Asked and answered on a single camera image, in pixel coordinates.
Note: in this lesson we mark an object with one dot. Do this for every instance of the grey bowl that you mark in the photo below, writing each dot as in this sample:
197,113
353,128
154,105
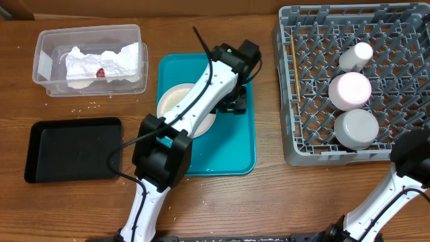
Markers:
356,129

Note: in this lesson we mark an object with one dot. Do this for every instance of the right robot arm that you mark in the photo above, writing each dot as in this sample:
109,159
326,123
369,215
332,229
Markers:
407,178

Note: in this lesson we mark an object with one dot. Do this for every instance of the white napkin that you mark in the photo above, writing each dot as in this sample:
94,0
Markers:
81,67

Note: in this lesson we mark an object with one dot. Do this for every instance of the teal serving tray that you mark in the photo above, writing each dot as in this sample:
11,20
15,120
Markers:
228,146

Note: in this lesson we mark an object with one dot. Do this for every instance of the black plastic tray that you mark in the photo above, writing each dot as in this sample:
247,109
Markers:
72,150

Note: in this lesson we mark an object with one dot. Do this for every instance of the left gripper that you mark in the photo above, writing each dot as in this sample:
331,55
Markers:
240,103

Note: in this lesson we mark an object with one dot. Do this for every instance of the clear plastic waste bin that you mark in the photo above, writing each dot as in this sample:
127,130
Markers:
53,46

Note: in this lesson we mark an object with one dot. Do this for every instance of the wooden chopstick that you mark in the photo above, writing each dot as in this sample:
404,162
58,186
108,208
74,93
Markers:
295,68

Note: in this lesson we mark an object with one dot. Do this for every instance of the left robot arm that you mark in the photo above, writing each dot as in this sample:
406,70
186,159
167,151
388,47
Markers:
162,153

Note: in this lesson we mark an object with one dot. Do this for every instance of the large white plate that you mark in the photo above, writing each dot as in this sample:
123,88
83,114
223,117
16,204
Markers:
172,96

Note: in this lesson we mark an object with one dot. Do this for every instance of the white cup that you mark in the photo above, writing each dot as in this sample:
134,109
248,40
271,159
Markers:
356,57

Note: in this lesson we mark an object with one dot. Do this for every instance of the red snack wrapper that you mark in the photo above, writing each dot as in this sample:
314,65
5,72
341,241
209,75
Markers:
100,73

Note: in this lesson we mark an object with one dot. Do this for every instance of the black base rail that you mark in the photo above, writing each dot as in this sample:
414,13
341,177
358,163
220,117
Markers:
293,237

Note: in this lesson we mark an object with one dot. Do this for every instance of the grey dishwasher rack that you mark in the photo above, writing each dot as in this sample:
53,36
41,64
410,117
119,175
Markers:
398,73

